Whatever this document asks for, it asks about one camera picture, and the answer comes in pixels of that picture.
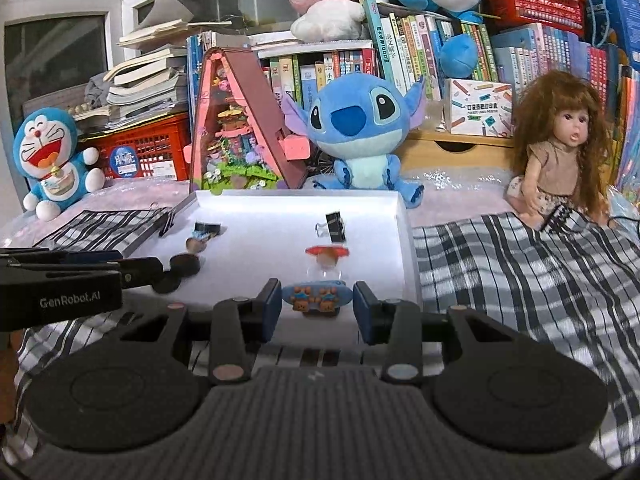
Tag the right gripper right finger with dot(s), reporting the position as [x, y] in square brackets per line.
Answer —
[397, 323]

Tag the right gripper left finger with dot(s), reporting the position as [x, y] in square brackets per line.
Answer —
[239, 327]

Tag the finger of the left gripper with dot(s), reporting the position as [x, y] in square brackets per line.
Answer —
[38, 265]

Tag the black round puck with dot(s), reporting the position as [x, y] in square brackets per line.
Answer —
[167, 284]
[185, 265]

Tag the red handled wooden stamp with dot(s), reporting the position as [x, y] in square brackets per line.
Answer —
[195, 245]

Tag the blue bear hair clip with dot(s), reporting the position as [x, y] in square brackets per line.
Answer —
[318, 297]

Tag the clear round plastic lid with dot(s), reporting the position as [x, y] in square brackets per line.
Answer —
[322, 273]

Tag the brown wooden knob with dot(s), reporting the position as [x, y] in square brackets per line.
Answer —
[327, 260]

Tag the person left hand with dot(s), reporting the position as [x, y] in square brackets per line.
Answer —
[8, 370]

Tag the black binder clip on box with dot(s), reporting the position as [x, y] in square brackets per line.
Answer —
[163, 219]

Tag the white shallow cardboard box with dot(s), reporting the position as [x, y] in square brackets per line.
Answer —
[265, 234]

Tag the red plastic crate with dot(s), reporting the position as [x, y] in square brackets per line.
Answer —
[151, 150]

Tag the Doraemon plush toy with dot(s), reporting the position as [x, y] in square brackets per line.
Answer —
[44, 152]

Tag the pink triangular miniature house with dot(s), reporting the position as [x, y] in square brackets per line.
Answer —
[240, 140]

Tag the wooden drawer box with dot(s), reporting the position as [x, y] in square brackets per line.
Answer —
[438, 149]

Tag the black white plaid cloth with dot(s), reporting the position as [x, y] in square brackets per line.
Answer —
[573, 284]

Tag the stack of books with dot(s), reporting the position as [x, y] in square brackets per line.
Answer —
[152, 83]

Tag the Stitch plush toy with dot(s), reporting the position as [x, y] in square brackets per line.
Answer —
[360, 121]

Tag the white pencil pattern box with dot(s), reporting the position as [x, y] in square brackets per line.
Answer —
[478, 108]

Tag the brown haired doll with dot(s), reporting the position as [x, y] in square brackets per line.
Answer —
[560, 144]

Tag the pink bunny plush toy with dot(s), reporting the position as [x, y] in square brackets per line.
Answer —
[327, 20]

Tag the red basket on shelf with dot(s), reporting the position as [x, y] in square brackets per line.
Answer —
[567, 15]

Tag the blue gift bag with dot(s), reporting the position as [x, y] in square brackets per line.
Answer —
[614, 22]

